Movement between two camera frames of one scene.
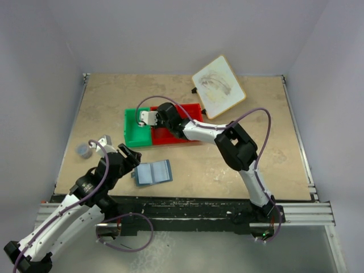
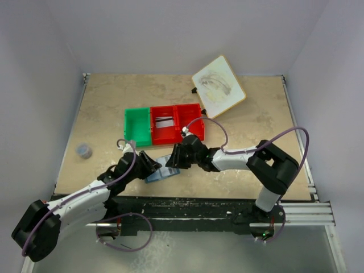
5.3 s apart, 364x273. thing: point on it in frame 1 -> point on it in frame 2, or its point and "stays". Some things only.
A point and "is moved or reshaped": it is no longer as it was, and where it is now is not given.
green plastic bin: (136, 136) stays
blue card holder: (152, 173) is moved or reshaped
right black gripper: (158, 122) -> (175, 160)
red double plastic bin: (162, 135) stays
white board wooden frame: (218, 87) stays
